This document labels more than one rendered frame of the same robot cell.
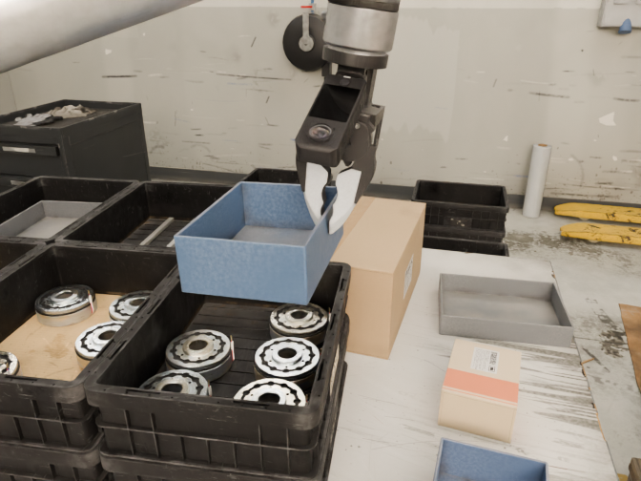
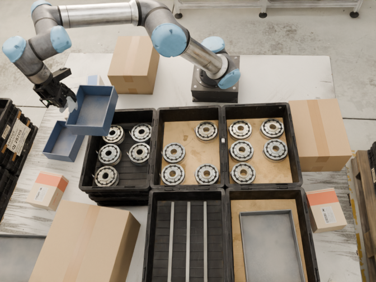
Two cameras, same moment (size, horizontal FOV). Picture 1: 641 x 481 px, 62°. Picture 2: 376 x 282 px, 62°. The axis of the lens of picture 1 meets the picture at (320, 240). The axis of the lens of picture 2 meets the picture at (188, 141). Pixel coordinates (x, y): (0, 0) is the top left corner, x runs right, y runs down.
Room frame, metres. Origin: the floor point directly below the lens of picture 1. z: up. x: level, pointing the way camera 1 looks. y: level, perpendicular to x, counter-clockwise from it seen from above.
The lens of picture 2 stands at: (1.42, 0.44, 2.10)
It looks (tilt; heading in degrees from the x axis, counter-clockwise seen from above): 59 degrees down; 182
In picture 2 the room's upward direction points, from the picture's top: 11 degrees counter-clockwise
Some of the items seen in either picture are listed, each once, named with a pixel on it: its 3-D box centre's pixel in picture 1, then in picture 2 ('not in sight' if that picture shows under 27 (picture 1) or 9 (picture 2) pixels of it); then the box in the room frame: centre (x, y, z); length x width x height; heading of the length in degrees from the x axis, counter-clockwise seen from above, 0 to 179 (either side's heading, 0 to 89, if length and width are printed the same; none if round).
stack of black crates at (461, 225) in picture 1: (454, 239); not in sight; (2.23, -0.61, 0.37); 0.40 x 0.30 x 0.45; 76
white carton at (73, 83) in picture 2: not in sight; (84, 89); (0.18, -0.12, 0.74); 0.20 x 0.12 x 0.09; 88
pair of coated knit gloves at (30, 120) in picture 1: (30, 120); not in sight; (2.39, 1.29, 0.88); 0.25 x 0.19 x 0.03; 166
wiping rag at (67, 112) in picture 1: (70, 110); not in sight; (2.60, 1.20, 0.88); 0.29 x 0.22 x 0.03; 166
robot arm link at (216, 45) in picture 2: not in sight; (213, 52); (0.28, 0.61, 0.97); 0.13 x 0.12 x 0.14; 15
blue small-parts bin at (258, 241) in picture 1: (269, 235); (93, 109); (0.61, 0.06, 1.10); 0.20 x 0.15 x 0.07; 166
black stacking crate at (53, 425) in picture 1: (68, 331); (189, 150); (0.75, 0.42, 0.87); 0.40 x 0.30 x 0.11; 171
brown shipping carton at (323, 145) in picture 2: not in sight; (314, 135); (0.73, 1.00, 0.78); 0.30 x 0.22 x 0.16; 171
